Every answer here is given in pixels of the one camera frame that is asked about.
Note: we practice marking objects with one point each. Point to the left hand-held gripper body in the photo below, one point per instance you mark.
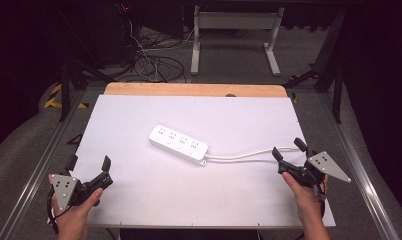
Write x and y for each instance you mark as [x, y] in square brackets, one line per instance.
[84, 190]

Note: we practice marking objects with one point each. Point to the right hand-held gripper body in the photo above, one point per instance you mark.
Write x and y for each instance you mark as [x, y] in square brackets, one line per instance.
[325, 165]

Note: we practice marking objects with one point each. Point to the person's left hand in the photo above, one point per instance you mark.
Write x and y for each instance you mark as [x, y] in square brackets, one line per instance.
[72, 218]

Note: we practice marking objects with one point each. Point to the person's right hand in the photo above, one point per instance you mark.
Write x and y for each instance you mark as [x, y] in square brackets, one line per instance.
[307, 203]

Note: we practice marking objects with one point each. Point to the black metal stand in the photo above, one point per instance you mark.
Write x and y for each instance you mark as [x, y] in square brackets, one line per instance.
[337, 90]

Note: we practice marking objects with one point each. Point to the yellow black hazard tape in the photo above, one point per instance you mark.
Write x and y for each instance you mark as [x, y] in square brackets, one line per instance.
[54, 100]

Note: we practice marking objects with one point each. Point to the white power strip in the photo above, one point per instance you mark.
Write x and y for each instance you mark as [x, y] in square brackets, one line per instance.
[177, 144]

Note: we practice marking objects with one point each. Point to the black tripod stand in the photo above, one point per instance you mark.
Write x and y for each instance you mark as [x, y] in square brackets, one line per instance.
[65, 86]

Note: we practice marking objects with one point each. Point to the white board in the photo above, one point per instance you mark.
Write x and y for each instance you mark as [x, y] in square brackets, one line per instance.
[189, 193]

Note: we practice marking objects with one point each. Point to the wooden table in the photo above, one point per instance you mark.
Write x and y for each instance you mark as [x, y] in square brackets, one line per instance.
[189, 89]

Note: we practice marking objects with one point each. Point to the black computer tower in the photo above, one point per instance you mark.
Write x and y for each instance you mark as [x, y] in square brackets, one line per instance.
[115, 30]

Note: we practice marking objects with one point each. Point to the aluminium floor rail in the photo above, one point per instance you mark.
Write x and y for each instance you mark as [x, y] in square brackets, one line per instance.
[39, 170]
[359, 166]

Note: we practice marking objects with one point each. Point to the white metal desk frame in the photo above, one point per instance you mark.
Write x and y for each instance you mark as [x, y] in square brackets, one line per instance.
[235, 20]

